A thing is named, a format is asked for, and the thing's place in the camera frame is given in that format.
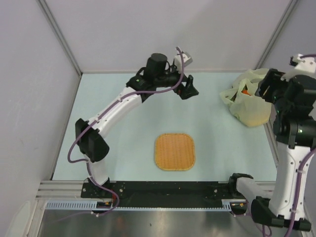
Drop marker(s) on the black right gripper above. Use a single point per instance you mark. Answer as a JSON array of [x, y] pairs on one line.
[[273, 77]]

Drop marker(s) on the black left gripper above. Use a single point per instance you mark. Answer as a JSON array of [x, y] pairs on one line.
[[189, 90]]

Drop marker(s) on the orange fake persimmon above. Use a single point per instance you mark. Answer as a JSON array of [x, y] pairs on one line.
[[245, 92]]

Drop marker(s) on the pale green plastic bag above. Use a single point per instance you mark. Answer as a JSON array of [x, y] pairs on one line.
[[249, 110]]

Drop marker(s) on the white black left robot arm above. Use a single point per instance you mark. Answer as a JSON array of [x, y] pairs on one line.
[[157, 76]]

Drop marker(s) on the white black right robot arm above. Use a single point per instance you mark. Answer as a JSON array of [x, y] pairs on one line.
[[295, 132]]

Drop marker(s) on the orange woven wicker tray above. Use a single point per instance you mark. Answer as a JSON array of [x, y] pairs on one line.
[[175, 152]]

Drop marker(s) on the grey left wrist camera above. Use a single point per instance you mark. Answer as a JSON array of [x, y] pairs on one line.
[[183, 59]]

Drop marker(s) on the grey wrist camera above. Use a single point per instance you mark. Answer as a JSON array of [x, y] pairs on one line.
[[183, 59], [303, 62]]

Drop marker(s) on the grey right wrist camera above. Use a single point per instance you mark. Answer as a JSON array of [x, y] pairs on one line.
[[303, 62]]

